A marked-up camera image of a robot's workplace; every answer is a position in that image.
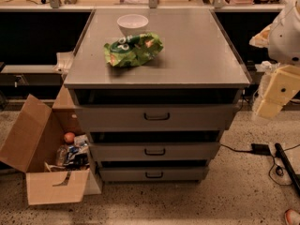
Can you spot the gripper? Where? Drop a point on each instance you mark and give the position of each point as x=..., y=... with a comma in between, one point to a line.
x=285, y=37

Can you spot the clear plastic bottle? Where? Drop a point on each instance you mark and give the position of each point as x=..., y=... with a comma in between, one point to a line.
x=61, y=155

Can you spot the black bar on floor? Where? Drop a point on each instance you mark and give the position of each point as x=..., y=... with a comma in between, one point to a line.
x=295, y=177

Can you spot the grey bottom drawer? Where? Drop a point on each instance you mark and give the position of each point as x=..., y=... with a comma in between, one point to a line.
x=153, y=174

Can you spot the green chip bag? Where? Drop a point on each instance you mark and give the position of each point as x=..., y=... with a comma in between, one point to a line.
x=133, y=51

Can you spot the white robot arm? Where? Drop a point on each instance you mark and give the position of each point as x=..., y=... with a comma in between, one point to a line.
x=283, y=45

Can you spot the pink shoe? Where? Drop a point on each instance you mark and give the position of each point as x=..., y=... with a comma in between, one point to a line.
x=292, y=217

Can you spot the black power adapter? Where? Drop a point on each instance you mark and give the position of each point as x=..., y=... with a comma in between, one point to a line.
x=260, y=149

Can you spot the red apple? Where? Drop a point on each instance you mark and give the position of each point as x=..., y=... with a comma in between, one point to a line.
x=69, y=137

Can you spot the grey drawer cabinet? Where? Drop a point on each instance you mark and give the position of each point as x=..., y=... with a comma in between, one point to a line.
x=197, y=66

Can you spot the grey top drawer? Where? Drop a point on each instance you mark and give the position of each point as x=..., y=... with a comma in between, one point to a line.
x=109, y=118

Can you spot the open cardboard box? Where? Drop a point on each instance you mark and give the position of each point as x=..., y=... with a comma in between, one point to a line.
x=32, y=143

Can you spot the white bowl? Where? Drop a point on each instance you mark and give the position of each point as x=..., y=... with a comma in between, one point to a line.
x=132, y=24

